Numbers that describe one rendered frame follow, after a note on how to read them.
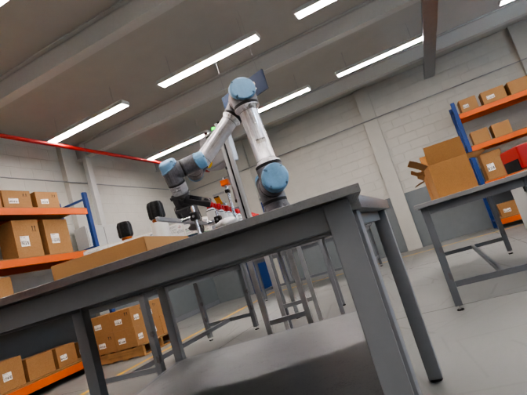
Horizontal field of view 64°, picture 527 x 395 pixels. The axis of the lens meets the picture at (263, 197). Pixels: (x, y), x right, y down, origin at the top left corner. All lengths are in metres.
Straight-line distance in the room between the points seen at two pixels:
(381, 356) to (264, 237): 0.36
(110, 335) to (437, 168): 4.65
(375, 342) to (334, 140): 8.99
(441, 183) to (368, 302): 2.34
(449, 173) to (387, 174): 6.28
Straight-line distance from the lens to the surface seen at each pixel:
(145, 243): 1.06
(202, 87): 7.09
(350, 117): 9.87
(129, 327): 5.99
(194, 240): 0.98
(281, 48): 6.70
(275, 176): 1.76
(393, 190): 9.45
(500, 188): 3.25
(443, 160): 3.25
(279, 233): 0.97
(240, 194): 2.20
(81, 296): 1.16
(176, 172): 1.79
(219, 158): 2.27
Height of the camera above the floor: 0.73
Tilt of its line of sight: 8 degrees up
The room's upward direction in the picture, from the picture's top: 17 degrees counter-clockwise
